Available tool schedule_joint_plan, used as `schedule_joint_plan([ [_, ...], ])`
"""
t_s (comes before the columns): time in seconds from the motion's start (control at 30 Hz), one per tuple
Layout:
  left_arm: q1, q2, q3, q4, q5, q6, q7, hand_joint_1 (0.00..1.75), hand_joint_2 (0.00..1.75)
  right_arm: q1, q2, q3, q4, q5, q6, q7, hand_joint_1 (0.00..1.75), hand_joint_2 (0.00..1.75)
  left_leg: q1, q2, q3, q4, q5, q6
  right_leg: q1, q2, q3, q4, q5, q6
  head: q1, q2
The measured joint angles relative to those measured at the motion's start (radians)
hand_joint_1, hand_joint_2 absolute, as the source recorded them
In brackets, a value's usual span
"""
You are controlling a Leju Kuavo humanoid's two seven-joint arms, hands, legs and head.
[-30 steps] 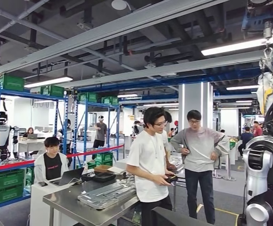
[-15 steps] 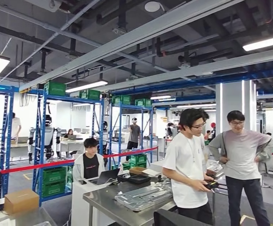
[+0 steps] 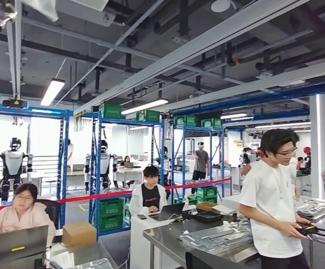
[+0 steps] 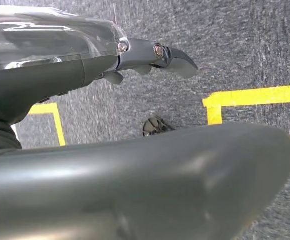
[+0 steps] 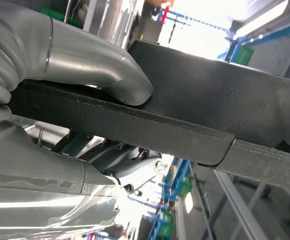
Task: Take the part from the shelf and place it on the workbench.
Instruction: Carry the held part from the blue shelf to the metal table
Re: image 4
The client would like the yellow floor tape line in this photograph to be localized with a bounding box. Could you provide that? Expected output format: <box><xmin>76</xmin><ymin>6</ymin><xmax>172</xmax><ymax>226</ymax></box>
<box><xmin>202</xmin><ymin>84</ymin><xmax>290</xmax><ymax>126</ymax></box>
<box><xmin>27</xmin><ymin>102</ymin><xmax>67</xmax><ymax>148</ymax></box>

